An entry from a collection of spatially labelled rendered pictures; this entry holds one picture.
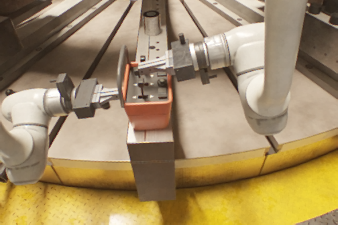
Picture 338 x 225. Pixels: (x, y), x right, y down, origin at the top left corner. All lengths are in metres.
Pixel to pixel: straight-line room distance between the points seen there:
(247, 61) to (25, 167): 0.65
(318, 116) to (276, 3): 1.15
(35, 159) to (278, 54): 0.67
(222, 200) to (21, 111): 1.03
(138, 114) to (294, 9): 0.48
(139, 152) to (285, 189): 0.95
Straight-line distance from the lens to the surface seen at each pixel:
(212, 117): 1.34
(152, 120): 0.75
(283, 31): 0.44
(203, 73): 0.72
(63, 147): 1.32
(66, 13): 2.25
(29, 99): 0.87
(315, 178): 1.65
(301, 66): 1.75
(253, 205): 1.46
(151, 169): 0.88
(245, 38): 0.68
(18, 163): 0.80
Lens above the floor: 1.29
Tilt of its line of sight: 41 degrees down
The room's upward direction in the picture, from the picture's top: 2 degrees counter-clockwise
